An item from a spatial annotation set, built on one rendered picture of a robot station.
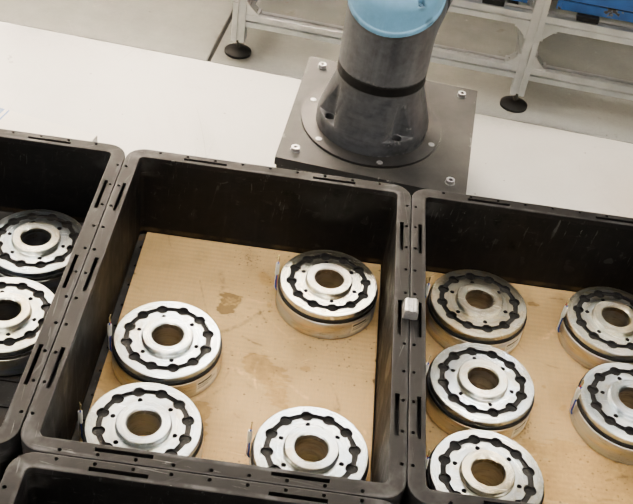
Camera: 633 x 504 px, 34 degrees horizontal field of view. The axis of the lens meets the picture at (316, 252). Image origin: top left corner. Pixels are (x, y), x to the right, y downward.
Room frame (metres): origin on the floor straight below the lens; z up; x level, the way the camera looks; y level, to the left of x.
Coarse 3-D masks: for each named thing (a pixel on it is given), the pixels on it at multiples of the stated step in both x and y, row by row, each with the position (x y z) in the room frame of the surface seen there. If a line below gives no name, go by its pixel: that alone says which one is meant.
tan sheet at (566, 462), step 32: (544, 288) 0.86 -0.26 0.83; (544, 320) 0.81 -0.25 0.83; (512, 352) 0.75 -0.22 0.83; (544, 352) 0.76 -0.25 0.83; (544, 384) 0.71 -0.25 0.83; (576, 384) 0.72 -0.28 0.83; (544, 416) 0.67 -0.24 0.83; (544, 448) 0.63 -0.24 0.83; (576, 448) 0.64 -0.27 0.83; (544, 480) 0.59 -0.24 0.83; (576, 480) 0.60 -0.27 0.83; (608, 480) 0.60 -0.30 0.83
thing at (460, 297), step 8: (464, 288) 0.80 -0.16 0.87; (472, 288) 0.80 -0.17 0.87; (480, 288) 0.80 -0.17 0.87; (488, 288) 0.80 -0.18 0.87; (456, 296) 0.78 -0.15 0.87; (464, 296) 0.78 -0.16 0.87; (488, 296) 0.79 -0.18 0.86; (496, 296) 0.79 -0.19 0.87; (464, 304) 0.77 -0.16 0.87; (496, 304) 0.78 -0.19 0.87; (464, 312) 0.76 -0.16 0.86; (472, 312) 0.76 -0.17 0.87; (480, 312) 0.76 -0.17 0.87; (488, 312) 0.76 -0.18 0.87; (496, 312) 0.77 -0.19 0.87
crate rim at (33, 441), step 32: (128, 160) 0.84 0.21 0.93; (160, 160) 0.85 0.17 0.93; (192, 160) 0.86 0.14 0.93; (224, 160) 0.87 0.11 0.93; (128, 192) 0.80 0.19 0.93; (384, 192) 0.86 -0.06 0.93; (96, 256) 0.69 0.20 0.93; (64, 320) 0.60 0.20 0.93; (64, 352) 0.57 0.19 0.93; (32, 416) 0.50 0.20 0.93; (32, 448) 0.47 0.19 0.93; (64, 448) 0.47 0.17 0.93; (96, 448) 0.48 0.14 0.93; (128, 448) 0.48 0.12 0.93; (256, 480) 0.47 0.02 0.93; (288, 480) 0.48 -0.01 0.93; (320, 480) 0.48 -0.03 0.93; (352, 480) 0.48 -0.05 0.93
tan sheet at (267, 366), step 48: (144, 240) 0.84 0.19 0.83; (192, 240) 0.85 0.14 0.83; (144, 288) 0.76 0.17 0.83; (192, 288) 0.77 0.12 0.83; (240, 288) 0.78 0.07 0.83; (240, 336) 0.71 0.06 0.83; (288, 336) 0.72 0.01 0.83; (240, 384) 0.65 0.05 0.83; (288, 384) 0.66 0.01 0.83; (336, 384) 0.67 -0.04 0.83; (240, 432) 0.59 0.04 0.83
